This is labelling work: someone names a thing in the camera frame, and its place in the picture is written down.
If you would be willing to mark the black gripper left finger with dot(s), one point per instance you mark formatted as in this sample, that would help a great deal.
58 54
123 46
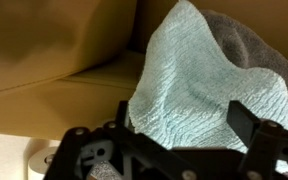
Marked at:
130 146

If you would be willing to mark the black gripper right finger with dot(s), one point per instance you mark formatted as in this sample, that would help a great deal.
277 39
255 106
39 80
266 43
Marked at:
267 150

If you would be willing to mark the light blue towel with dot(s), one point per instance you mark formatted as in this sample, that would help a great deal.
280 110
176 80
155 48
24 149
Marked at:
190 86

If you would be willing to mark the grey terry towel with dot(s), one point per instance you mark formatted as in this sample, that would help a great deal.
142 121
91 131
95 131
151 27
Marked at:
250 46

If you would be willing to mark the white toilet paper roll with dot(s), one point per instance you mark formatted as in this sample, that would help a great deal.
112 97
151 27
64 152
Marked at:
42 160

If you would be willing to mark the cardboard box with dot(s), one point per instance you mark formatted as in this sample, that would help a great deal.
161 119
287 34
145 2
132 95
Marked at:
50 50

